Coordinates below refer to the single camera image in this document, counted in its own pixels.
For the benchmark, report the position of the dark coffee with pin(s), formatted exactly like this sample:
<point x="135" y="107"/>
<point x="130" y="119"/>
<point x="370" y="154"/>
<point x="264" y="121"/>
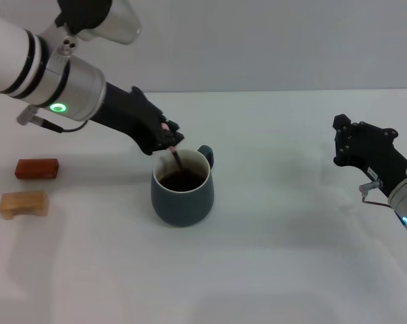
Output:
<point x="183" y="182"/>

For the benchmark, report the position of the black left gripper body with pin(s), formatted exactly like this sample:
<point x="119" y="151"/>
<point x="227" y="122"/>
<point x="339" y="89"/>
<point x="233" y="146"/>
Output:
<point x="132" y="116"/>

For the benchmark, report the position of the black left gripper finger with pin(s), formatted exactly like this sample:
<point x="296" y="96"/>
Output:
<point x="172" y="126"/>
<point x="169" y="140"/>

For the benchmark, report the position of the reddish brown wooden block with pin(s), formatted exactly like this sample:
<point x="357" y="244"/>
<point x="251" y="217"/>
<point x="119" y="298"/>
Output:
<point x="38" y="168"/>

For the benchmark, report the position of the light wooden block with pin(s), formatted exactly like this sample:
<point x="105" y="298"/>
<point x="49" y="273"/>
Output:
<point x="24" y="202"/>

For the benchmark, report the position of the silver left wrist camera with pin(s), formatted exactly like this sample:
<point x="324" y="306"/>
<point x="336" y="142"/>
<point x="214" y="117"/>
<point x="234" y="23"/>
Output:
<point x="112" y="20"/>

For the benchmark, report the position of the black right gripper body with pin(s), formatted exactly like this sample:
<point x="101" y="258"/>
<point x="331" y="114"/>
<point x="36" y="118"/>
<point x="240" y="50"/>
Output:
<point x="375" y="152"/>

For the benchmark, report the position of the grey ceramic cup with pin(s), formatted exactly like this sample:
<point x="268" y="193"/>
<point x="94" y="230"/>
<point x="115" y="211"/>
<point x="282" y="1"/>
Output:
<point x="183" y="206"/>

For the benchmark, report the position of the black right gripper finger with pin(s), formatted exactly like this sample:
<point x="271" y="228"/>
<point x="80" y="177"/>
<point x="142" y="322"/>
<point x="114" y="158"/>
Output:
<point x="342" y="153"/>
<point x="342" y="130"/>

